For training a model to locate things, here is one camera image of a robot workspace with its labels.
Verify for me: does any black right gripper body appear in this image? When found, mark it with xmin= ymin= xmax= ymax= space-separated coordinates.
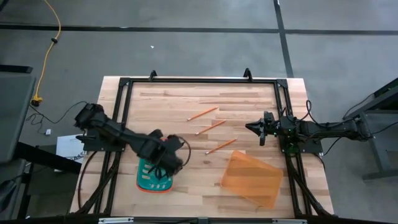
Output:
xmin=259 ymin=116 xmax=284 ymax=147

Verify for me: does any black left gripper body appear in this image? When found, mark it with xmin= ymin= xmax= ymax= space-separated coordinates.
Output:
xmin=136 ymin=129 xmax=185 ymax=175

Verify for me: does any orange pencil with eraser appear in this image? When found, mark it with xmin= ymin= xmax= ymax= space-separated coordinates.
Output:
xmin=205 ymin=138 xmax=239 ymax=156
xmin=195 ymin=119 xmax=228 ymax=136
xmin=187 ymin=106 xmax=220 ymax=122

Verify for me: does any orange transparent bag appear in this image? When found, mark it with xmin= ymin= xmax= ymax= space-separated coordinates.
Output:
xmin=220 ymin=150 xmax=285 ymax=210

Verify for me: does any white paper sheet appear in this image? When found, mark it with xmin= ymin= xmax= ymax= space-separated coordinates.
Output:
xmin=55 ymin=134 xmax=86 ymax=164

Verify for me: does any black metal stand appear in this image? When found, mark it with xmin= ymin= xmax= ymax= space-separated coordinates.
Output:
xmin=343 ymin=77 xmax=398 ymax=182

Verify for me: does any grey desk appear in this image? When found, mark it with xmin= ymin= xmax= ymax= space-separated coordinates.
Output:
xmin=0 ymin=73 xmax=37 ymax=164

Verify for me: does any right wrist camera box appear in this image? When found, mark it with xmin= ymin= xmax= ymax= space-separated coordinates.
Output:
xmin=263 ymin=110 xmax=276 ymax=124

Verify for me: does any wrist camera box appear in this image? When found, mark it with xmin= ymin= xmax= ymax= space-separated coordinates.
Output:
xmin=263 ymin=110 xmax=276 ymax=124
xmin=149 ymin=128 xmax=164 ymax=142

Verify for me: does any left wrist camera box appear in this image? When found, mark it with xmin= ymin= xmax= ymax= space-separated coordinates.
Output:
xmin=149 ymin=128 xmax=164 ymax=142

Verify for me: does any black left gripper cable loop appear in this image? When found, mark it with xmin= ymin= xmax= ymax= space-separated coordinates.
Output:
xmin=177 ymin=136 xmax=192 ymax=168

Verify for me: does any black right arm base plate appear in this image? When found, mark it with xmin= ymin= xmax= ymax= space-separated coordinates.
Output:
xmin=281 ymin=136 xmax=325 ymax=156

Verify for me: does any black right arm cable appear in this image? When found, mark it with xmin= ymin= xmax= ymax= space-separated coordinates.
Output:
xmin=305 ymin=99 xmax=354 ymax=131

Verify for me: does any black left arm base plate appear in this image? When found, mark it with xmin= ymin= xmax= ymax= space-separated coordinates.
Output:
xmin=81 ymin=135 xmax=126 ymax=153

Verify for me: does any silver table bracket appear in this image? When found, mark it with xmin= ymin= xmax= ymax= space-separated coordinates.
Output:
xmin=272 ymin=218 xmax=308 ymax=224
xmin=98 ymin=217 xmax=135 ymax=224

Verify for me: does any black aluminium table frame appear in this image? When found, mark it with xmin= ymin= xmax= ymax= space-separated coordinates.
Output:
xmin=70 ymin=67 xmax=335 ymax=219

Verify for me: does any thick black hose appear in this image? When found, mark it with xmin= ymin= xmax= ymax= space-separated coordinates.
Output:
xmin=76 ymin=150 xmax=98 ymax=210

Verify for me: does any thin black floor cable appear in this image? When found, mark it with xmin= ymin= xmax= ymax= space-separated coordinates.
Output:
xmin=25 ymin=100 xmax=89 ymax=126

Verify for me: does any yellow extension cable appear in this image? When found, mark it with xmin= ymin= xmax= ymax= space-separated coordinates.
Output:
xmin=30 ymin=0 xmax=62 ymax=107

